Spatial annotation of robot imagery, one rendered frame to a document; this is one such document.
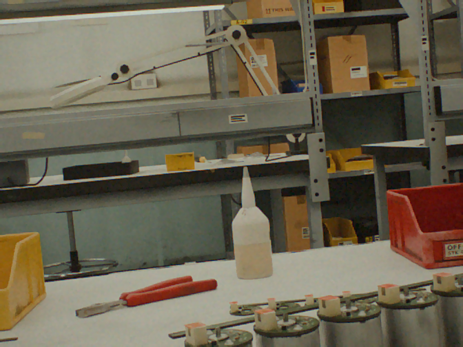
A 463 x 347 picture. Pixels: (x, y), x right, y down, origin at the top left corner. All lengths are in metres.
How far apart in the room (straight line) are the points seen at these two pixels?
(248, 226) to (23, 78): 4.12
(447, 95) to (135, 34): 2.39
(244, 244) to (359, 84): 3.90
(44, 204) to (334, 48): 2.34
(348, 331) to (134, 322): 0.31
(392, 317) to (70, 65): 4.49
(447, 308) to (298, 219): 4.15
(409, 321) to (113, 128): 2.33
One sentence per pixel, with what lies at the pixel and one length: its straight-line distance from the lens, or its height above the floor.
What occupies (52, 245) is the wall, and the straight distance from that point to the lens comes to 4.79.
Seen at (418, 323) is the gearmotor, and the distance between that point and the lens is 0.32.
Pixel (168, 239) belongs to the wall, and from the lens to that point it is 4.80.
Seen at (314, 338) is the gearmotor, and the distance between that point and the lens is 0.30.
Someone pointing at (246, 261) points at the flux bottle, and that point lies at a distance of 0.71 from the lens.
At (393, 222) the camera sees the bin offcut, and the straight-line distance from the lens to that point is 0.79.
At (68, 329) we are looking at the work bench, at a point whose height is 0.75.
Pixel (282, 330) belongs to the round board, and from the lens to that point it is 0.30.
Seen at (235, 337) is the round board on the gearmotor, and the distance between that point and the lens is 0.29.
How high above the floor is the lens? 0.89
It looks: 3 degrees down
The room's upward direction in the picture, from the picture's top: 5 degrees counter-clockwise
